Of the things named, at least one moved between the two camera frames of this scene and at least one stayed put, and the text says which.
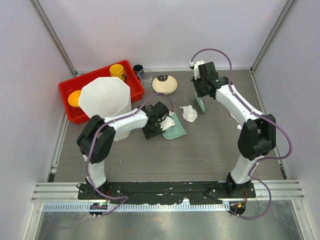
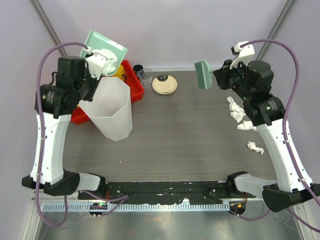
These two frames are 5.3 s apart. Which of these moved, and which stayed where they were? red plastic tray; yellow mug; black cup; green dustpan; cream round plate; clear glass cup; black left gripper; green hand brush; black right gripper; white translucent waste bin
Moved: black left gripper; green dustpan; black right gripper; green hand brush
Stayed: cream round plate; white translucent waste bin; red plastic tray; black cup; yellow mug; clear glass cup
